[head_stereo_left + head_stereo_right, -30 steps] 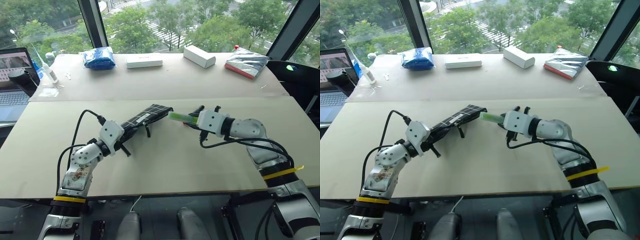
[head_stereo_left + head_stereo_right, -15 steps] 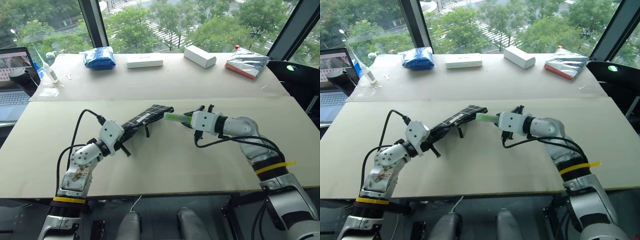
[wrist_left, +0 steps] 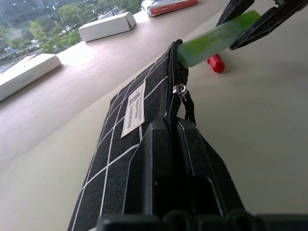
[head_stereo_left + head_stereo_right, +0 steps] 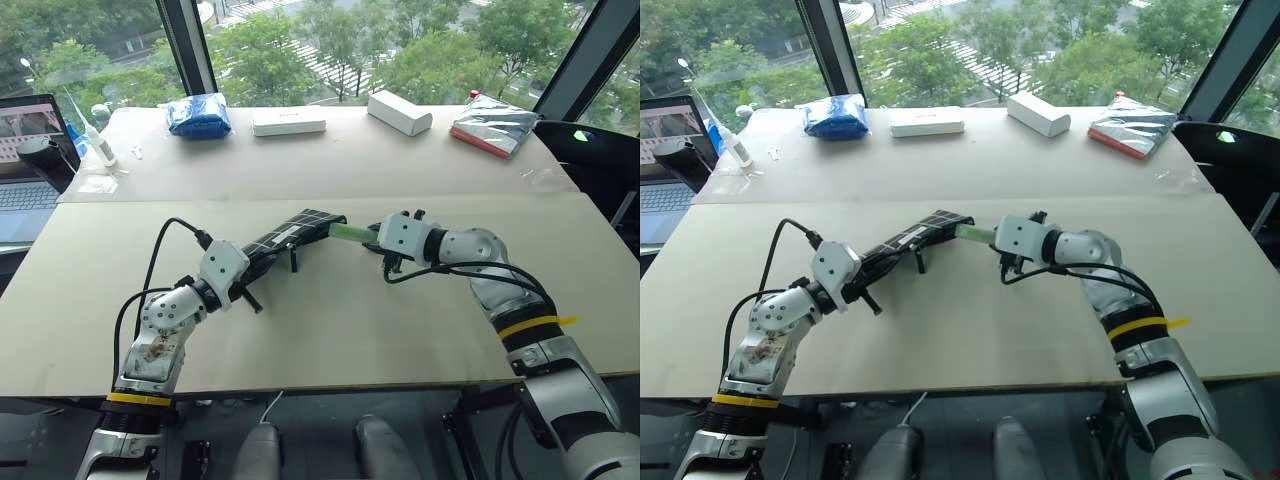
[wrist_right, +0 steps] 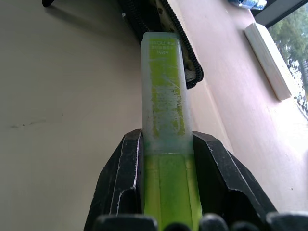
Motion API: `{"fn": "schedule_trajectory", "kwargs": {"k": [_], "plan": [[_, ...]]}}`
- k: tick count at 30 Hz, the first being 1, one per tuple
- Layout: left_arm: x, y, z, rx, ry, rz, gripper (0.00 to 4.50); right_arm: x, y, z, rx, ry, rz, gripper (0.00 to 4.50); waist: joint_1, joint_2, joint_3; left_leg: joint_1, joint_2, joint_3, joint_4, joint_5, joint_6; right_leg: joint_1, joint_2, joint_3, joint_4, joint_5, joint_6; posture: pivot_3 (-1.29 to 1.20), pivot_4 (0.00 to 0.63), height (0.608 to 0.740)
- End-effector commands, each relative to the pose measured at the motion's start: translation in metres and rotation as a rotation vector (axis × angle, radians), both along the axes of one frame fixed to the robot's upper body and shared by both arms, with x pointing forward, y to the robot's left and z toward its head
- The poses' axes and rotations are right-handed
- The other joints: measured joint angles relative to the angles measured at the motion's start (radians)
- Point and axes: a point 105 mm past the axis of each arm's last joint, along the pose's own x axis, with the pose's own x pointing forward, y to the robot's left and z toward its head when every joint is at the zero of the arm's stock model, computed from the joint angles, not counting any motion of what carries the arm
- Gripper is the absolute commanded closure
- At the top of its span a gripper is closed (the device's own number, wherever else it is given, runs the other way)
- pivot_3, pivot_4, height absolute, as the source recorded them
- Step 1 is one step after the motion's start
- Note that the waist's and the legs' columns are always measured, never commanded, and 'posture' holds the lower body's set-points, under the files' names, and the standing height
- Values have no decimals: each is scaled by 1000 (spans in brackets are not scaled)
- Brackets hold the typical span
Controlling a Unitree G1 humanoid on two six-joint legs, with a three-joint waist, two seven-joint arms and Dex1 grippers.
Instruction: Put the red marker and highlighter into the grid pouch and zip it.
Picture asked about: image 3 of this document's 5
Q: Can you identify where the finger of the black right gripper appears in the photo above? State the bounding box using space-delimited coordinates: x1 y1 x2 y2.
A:
229 0 308 51
216 0 255 27

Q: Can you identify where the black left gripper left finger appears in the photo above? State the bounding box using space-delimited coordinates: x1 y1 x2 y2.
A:
122 117 179 218

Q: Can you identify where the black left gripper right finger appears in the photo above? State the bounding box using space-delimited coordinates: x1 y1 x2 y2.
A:
174 121 246 218

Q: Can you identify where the black white-grid zip pouch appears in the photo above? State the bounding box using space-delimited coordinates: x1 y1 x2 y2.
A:
67 39 197 231

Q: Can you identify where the green translucent tube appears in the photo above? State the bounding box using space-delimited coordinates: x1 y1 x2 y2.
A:
177 10 262 67

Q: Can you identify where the red marker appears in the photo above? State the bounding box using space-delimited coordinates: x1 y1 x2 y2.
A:
207 54 226 74

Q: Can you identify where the red and white package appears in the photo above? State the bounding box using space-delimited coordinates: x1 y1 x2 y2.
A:
141 0 199 18

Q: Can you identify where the small white cardboard box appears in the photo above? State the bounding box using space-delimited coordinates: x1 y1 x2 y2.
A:
78 12 137 42

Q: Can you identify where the flat white box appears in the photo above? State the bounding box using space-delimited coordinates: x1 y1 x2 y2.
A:
0 53 63 103

